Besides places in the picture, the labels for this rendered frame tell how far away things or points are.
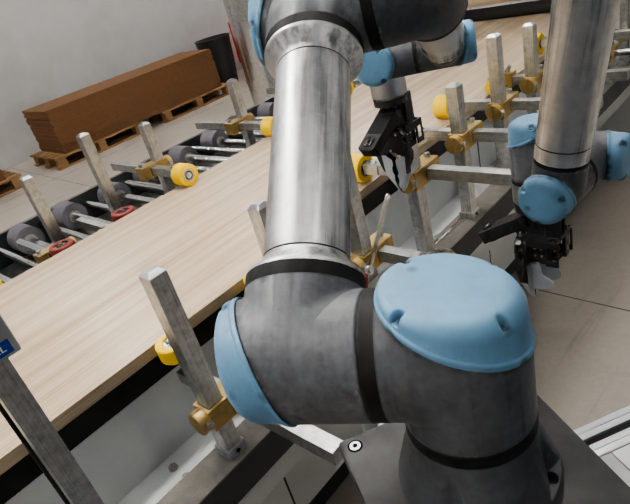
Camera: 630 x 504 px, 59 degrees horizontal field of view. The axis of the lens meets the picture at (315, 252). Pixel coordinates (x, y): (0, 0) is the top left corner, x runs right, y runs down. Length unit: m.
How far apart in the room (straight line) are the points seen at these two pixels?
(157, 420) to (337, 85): 0.90
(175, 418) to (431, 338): 0.99
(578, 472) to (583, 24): 0.50
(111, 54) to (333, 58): 8.29
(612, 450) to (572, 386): 1.43
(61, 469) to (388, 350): 0.65
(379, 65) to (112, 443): 0.91
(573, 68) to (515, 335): 0.44
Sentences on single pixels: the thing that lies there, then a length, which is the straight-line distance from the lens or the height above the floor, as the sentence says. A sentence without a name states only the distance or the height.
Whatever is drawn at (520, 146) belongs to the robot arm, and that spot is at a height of 1.15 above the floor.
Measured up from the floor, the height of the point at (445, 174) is 0.95.
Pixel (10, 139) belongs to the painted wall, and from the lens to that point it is 8.34.
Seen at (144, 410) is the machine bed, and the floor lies 0.76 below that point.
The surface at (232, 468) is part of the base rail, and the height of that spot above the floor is 0.70.
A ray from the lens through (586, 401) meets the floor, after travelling 2.13.
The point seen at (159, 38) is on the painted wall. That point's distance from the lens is 9.28.
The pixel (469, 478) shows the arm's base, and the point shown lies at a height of 1.11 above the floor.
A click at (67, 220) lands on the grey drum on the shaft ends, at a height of 0.80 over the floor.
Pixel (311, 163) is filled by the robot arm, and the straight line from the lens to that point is 0.55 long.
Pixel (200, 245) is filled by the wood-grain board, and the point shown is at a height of 0.90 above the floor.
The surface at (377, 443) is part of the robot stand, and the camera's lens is 0.64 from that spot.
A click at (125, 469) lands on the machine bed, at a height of 0.68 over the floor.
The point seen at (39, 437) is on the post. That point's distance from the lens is 0.93.
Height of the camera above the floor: 1.52
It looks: 28 degrees down
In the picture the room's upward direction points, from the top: 16 degrees counter-clockwise
